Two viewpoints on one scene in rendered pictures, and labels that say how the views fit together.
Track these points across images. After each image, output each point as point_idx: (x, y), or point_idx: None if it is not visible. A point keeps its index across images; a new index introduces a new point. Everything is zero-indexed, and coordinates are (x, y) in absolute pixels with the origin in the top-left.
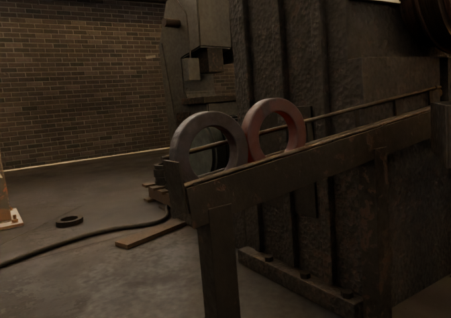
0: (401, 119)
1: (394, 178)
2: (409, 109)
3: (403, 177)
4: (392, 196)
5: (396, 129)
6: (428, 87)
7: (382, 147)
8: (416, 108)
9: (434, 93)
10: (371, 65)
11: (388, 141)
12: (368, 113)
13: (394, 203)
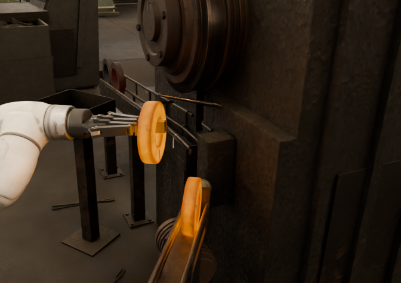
0: (138, 107)
1: (166, 156)
2: (175, 116)
3: (170, 161)
4: (165, 166)
5: (133, 110)
6: (187, 109)
7: (129, 114)
8: (179, 119)
9: (191, 119)
10: (157, 67)
11: (131, 114)
12: (156, 98)
13: (166, 172)
